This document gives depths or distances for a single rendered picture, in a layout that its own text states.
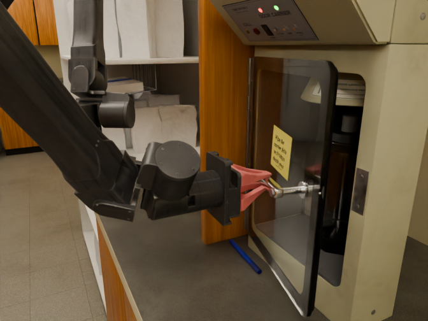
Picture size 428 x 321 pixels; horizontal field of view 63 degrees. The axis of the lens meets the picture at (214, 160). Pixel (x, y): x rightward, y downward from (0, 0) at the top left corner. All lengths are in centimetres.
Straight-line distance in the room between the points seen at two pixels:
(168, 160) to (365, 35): 29
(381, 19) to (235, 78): 38
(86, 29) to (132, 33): 85
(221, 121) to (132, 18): 96
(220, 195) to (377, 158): 23
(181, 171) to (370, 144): 28
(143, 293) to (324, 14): 59
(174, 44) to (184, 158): 141
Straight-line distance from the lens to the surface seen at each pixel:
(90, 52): 80
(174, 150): 44
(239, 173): 52
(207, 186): 51
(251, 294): 75
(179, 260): 84
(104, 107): 75
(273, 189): 53
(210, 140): 80
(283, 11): 57
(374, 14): 50
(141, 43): 167
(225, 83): 79
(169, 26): 181
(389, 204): 61
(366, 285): 66
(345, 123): 70
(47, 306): 238
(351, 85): 62
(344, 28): 52
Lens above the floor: 141
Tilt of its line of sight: 18 degrees down
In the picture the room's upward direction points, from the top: straight up
